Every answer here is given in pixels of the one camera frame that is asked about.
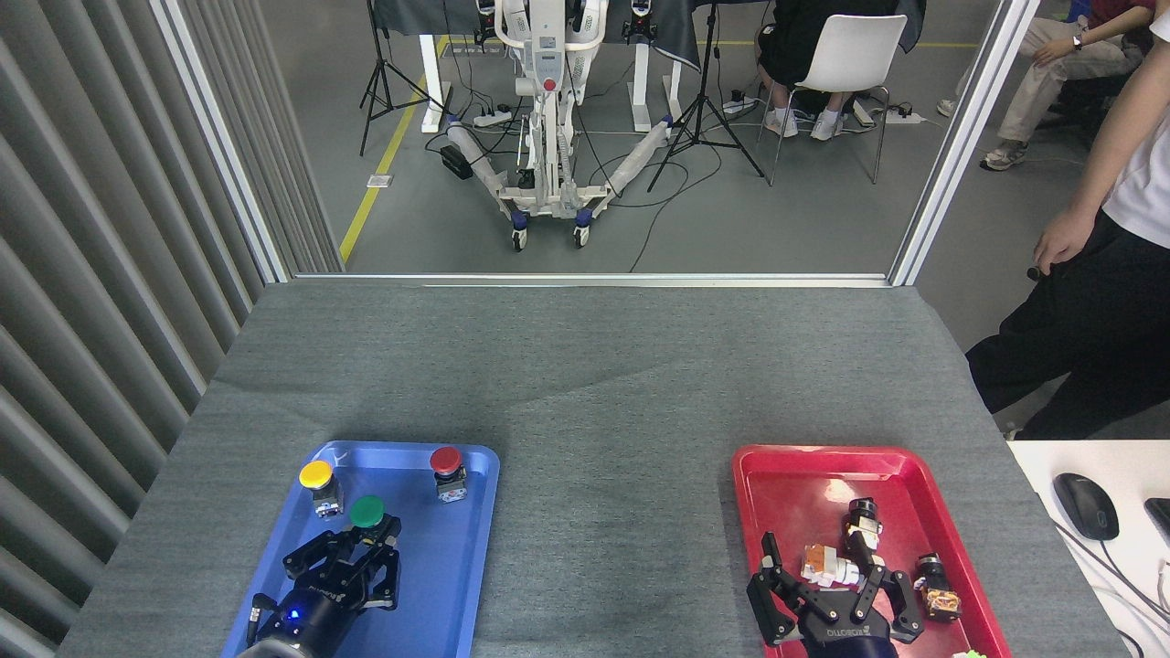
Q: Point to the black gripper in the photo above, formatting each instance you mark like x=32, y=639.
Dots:
x=845, y=635
x=315, y=608

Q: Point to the green push button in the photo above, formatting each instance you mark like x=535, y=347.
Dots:
x=366, y=512

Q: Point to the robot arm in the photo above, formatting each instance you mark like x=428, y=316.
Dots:
x=274, y=652

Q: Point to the yellow push button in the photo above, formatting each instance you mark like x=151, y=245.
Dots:
x=316, y=473

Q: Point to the red push button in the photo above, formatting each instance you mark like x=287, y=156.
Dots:
x=446, y=460

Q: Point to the person's hand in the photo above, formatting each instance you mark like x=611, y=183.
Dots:
x=1060, y=242

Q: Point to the blue plastic tray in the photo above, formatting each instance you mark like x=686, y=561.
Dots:
x=439, y=567

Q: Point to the red plastic tray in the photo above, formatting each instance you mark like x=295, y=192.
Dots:
x=786, y=493

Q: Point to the white side table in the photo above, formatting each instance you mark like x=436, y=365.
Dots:
x=1042, y=466

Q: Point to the black computer mouse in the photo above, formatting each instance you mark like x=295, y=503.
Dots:
x=1086, y=507

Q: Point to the flat black device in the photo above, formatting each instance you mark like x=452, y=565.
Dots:
x=1161, y=516

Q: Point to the standing person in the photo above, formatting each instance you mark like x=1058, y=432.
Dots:
x=1097, y=320

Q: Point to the black box on floor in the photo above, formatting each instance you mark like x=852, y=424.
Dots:
x=455, y=163

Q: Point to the white power strip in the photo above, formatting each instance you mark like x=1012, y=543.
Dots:
x=492, y=119

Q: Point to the thin black tripod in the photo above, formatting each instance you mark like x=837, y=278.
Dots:
x=377, y=82

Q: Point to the large black tripod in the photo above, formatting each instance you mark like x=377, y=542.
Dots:
x=702, y=110

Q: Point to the white stand on wheels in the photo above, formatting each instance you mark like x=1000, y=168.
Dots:
x=547, y=55

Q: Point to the white chair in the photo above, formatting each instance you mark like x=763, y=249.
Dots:
x=855, y=50

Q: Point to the seated person with beige trousers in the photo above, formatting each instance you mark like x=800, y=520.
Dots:
x=1042, y=82

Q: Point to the person seated on white chair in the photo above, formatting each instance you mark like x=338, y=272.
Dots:
x=795, y=37

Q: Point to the white and orange switch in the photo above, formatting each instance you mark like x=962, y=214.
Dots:
x=827, y=565

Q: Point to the black knob switch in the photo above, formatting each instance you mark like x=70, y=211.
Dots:
x=862, y=521

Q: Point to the black switch with orange base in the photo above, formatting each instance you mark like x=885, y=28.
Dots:
x=940, y=594

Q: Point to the silver horizontal rail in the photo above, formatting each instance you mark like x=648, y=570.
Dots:
x=594, y=279

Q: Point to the silver post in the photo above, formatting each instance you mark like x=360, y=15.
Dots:
x=219, y=137
x=960, y=137

